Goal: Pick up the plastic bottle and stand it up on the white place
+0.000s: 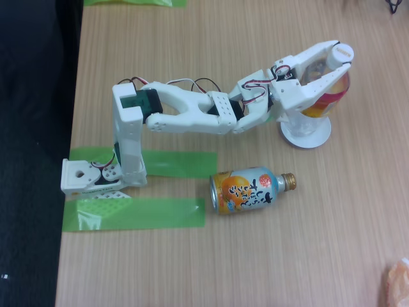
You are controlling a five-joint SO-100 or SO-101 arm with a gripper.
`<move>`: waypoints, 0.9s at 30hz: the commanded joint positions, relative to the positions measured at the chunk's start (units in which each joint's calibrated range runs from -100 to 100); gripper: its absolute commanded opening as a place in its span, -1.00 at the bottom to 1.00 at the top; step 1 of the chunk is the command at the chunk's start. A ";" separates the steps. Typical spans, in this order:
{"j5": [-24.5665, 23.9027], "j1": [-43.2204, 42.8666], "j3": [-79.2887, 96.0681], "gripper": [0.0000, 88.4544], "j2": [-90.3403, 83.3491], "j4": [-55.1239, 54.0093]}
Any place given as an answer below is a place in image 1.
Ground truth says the orange translucent plastic bag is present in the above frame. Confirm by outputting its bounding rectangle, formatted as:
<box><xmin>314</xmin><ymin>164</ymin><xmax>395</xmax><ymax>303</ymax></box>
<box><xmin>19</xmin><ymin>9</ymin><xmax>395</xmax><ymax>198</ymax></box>
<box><xmin>382</xmin><ymin>257</ymin><xmax>409</xmax><ymax>307</ymax></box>

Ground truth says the black cable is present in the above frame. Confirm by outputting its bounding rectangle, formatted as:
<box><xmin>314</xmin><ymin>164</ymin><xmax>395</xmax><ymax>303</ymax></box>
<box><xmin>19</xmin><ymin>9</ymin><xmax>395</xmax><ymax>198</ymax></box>
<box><xmin>385</xmin><ymin>0</ymin><xmax>405</xmax><ymax>15</ymax></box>

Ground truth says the clear plastic bottle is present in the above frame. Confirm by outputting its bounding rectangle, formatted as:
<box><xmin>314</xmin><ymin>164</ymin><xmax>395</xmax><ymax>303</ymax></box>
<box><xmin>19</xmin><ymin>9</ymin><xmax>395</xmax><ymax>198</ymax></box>
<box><xmin>286</xmin><ymin>43</ymin><xmax>356</xmax><ymax>138</ymax></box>

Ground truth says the wide green tape strip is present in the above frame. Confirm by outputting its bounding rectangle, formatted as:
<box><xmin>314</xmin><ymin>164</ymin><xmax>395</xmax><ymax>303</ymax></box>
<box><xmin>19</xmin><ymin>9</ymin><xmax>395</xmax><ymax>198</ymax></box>
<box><xmin>69</xmin><ymin>146</ymin><xmax>219</xmax><ymax>179</ymax></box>

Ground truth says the long green tape strip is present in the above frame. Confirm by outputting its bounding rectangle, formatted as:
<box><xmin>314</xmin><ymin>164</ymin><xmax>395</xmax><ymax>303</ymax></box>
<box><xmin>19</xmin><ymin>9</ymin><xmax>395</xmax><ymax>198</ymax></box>
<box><xmin>62</xmin><ymin>197</ymin><xmax>206</xmax><ymax>233</ymax></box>

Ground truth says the small white round plate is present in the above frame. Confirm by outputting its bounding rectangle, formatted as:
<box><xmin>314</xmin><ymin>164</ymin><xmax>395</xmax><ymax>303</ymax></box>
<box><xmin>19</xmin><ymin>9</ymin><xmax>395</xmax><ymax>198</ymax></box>
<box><xmin>280</xmin><ymin>116</ymin><xmax>332</xmax><ymax>150</ymax></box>

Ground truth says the orange drink bottle can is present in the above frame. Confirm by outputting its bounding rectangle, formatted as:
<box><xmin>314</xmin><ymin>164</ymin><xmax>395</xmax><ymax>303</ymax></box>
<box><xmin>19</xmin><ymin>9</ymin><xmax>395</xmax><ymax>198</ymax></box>
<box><xmin>209</xmin><ymin>165</ymin><xmax>297</xmax><ymax>217</ymax></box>

